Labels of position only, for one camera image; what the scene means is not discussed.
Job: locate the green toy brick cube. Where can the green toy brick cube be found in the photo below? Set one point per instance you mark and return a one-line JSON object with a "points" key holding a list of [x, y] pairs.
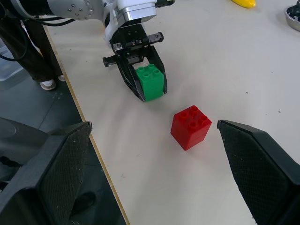
{"points": [[150, 84]]}

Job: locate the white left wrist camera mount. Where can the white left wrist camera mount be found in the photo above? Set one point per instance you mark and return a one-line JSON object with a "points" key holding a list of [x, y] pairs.
{"points": [[136, 11]]}

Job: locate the person's brown trouser legs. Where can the person's brown trouser legs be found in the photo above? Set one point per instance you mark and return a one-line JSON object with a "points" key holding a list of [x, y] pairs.
{"points": [[39, 54]]}

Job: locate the red toy brick cube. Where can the red toy brick cube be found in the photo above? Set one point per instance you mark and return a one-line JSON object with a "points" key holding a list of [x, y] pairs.
{"points": [[189, 129]]}

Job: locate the white and brown shoe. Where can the white and brown shoe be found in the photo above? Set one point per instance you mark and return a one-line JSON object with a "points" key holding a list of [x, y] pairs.
{"points": [[62, 78], [48, 84]]}

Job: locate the stainless steel bowl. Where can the stainless steel bowl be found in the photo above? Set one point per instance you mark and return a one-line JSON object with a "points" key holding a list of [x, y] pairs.
{"points": [[293, 18]]}

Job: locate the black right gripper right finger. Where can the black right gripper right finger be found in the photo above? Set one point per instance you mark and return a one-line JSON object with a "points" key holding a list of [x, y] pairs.
{"points": [[255, 168]]}

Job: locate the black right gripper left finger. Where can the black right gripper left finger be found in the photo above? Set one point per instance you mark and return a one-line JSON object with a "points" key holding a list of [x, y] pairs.
{"points": [[58, 164]]}

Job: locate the dark grey robot body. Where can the dark grey robot body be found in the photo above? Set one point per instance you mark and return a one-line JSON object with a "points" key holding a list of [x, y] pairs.
{"points": [[21, 143]]}

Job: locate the yellow banana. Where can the yellow banana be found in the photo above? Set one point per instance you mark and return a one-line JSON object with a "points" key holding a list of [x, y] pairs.
{"points": [[245, 2]]}

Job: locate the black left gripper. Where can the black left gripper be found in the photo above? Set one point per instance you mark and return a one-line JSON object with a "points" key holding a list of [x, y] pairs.
{"points": [[132, 37]]}

